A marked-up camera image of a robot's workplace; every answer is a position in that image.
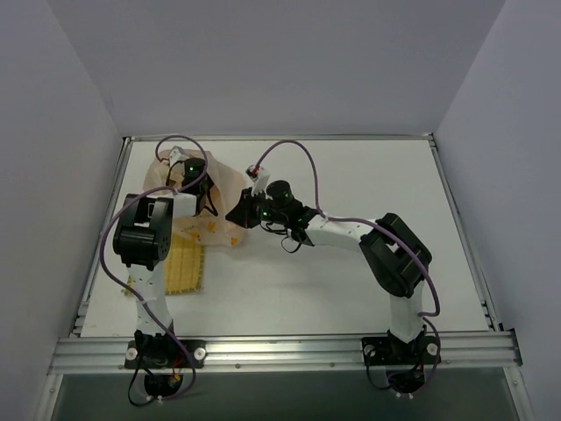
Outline banana print plastic bag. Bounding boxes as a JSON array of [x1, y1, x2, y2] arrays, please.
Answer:
[[143, 150, 246, 246]]

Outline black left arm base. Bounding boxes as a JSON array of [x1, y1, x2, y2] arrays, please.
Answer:
[[124, 335, 207, 408]]

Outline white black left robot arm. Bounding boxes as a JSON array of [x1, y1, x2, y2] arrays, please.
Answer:
[[112, 158, 214, 337]]

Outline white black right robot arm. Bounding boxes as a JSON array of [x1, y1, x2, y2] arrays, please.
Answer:
[[226, 181, 432, 343]]

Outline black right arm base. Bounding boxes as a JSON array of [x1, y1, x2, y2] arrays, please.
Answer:
[[361, 332, 442, 398]]

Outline yellow woven placemat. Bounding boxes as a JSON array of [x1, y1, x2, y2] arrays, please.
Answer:
[[122, 234, 207, 296]]

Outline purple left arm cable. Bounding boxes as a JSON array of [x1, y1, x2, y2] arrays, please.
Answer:
[[98, 135, 209, 401]]

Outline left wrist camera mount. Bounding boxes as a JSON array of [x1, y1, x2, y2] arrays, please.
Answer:
[[167, 146, 188, 166]]

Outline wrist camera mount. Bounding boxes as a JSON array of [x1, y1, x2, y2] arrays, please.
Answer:
[[245, 165, 270, 196], [167, 146, 188, 166]]

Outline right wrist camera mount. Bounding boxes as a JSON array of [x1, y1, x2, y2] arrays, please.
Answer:
[[245, 165, 270, 196]]

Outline front aluminium mounting rail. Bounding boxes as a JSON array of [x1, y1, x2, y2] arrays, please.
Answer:
[[48, 332, 522, 375]]

